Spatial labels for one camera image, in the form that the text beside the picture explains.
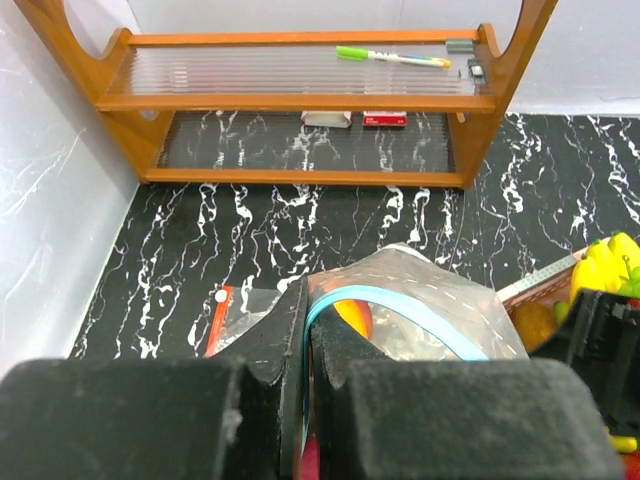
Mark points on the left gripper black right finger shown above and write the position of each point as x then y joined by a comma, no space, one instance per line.
377,418

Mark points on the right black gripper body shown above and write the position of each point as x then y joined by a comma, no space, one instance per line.
599,340

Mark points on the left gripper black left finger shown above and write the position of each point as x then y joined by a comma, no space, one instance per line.
235,415

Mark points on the blue zipper clear bag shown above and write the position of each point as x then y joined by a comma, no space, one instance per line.
420,312

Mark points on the red zipper clear bag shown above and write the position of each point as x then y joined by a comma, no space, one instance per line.
237,310

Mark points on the brown kiwi fruit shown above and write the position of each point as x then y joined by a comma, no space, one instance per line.
534,323

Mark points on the pink plastic basket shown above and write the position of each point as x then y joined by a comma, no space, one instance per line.
545,286

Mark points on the yellow banana bunch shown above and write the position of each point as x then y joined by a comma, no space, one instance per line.
608,266

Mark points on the small black clip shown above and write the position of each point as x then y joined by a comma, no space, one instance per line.
475,68

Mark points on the red staples box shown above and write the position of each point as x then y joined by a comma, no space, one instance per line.
385,119

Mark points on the white small box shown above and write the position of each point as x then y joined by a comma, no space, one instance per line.
328,119

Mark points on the wooden shelf rack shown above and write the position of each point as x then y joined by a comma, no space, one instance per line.
140,123

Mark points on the grey staples block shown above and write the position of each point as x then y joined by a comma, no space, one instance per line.
460,46

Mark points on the green cap marker pen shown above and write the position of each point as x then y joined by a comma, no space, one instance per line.
353,53

